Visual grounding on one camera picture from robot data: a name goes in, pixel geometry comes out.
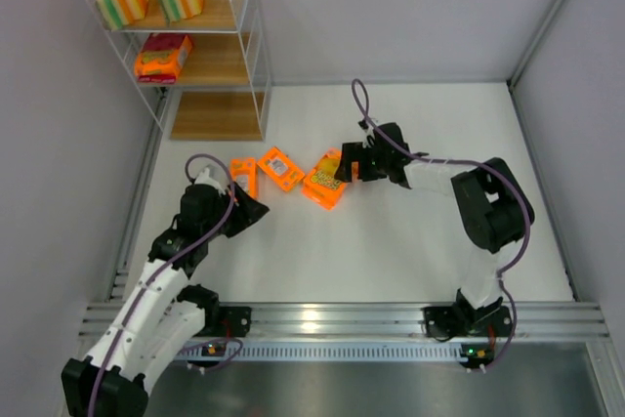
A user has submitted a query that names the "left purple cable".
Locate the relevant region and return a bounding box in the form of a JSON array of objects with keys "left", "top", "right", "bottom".
[{"left": 87, "top": 152, "right": 238, "bottom": 417}]

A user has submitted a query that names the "pink sponge orange box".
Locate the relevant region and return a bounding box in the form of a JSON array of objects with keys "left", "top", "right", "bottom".
[{"left": 134, "top": 33, "right": 193, "bottom": 85}]

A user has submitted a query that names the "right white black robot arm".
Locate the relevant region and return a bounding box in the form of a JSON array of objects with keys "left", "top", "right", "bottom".
[{"left": 335, "top": 123, "right": 535, "bottom": 342}]

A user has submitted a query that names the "orange box with barcode label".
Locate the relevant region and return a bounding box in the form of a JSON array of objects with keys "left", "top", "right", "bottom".
[{"left": 257, "top": 146, "right": 305, "bottom": 192}]

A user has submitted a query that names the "white wire wooden shelf unit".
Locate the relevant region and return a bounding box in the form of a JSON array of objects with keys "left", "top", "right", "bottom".
[{"left": 85, "top": 0, "right": 274, "bottom": 142}]

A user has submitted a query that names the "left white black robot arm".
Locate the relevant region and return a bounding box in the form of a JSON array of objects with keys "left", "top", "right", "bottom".
[{"left": 61, "top": 182, "right": 270, "bottom": 416}]

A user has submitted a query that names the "slim orange sponge box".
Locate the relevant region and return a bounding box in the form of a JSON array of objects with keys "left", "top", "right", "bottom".
[{"left": 229, "top": 157, "right": 259, "bottom": 199}]

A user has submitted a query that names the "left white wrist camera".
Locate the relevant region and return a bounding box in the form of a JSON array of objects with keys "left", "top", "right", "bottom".
[{"left": 194, "top": 164, "right": 225, "bottom": 191}]

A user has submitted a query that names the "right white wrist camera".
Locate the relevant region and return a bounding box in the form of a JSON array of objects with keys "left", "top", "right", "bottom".
[{"left": 358, "top": 117, "right": 378, "bottom": 137}]

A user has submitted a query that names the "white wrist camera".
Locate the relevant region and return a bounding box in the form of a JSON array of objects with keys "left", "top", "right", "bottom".
[
  {"left": 194, "top": 164, "right": 225, "bottom": 191},
  {"left": 358, "top": 117, "right": 378, "bottom": 137}
]

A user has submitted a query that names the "aluminium mounting rail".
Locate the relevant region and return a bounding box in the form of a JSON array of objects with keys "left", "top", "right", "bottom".
[{"left": 80, "top": 302, "right": 611, "bottom": 338}]

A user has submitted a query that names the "yellow smiley sponge orange box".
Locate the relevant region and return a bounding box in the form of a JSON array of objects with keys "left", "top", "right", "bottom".
[{"left": 302, "top": 148, "right": 347, "bottom": 210}]

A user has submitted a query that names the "grey slotted cable duct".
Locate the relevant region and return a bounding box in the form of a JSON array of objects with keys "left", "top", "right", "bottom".
[{"left": 175, "top": 342, "right": 492, "bottom": 363}]

